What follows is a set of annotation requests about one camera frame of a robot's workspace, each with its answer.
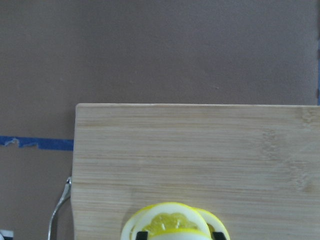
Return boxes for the yellow lemon half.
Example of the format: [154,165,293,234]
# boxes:
[120,202,230,240]

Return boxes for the bamboo cutting board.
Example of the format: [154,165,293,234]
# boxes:
[71,103,320,240]

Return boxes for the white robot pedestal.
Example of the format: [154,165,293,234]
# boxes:
[0,229,14,240]

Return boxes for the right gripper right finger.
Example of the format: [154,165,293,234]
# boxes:
[212,232,225,240]

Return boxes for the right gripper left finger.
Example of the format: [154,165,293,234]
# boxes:
[136,231,148,240]

